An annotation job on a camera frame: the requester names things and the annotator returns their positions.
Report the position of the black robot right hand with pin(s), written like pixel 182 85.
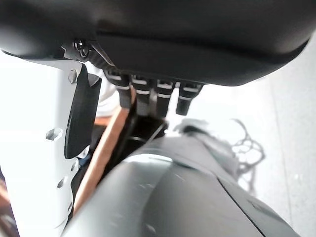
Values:
pixel 172 37

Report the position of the white garment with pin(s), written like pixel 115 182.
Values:
pixel 107 98

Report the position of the navy blue garment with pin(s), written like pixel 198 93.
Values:
pixel 84 161

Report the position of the brown wicker laundry basket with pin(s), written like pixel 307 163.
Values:
pixel 98 163

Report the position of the silver robot right leg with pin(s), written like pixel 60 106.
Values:
pixel 172 197

